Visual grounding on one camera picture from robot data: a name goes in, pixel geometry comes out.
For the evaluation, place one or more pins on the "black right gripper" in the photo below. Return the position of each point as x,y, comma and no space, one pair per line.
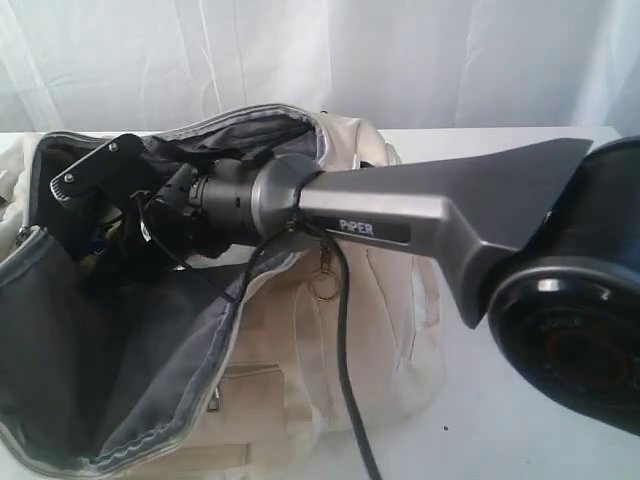
145,242

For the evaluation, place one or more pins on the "metal key ring zipper pull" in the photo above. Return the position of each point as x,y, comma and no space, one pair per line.
324,284

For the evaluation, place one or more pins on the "cream fabric duffel bag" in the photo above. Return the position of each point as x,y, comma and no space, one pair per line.
156,372

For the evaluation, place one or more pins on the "white backdrop curtain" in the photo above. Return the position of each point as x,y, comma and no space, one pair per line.
159,65

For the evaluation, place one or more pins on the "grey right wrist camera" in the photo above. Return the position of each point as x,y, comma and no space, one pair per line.
117,169

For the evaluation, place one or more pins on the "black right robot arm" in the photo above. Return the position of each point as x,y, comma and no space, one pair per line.
541,241

